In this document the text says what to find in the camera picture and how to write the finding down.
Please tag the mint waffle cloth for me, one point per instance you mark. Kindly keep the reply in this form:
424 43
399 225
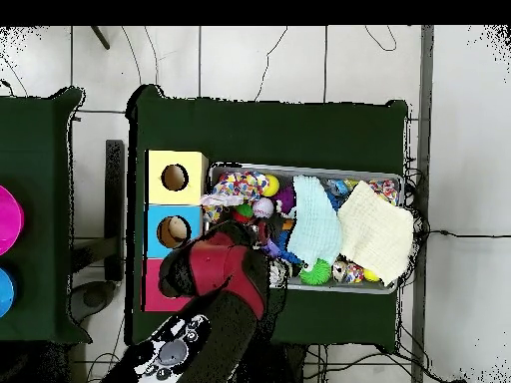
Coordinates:
315 219

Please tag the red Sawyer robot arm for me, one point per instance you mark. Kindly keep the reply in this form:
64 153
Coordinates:
219 267

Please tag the wooden box with three holes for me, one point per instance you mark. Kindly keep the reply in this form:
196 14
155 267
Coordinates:
191 195

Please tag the shallow silver mesh bin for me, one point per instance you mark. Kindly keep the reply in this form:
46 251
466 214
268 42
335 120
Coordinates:
347 288

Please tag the white baseball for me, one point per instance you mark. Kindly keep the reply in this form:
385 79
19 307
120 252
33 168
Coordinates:
263 208

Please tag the yellow ball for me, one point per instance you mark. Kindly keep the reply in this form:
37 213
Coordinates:
271 185

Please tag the purple spiky toy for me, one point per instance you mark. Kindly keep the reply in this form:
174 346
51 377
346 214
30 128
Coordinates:
286 197

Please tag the crushed silver can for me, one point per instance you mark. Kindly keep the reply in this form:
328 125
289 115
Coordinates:
279 273

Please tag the beige rounded object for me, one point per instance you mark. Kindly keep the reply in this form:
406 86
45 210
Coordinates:
178 229

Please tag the dark green table cloth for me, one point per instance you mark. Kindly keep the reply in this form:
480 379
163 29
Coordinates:
36 127
271 131

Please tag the green spiky ball with eyes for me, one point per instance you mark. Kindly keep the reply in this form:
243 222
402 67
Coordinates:
316 273

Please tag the cream waffle cloth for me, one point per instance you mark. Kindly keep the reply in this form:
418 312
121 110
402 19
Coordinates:
375 231

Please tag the black stand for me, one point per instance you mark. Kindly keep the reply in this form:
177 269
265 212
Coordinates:
115 199

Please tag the grey round floor base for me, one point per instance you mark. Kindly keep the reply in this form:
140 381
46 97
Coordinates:
94 297

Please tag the pink round bowl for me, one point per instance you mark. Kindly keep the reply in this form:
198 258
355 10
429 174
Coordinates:
8 219

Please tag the blue round bowl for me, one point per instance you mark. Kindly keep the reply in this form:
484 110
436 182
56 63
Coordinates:
5 293

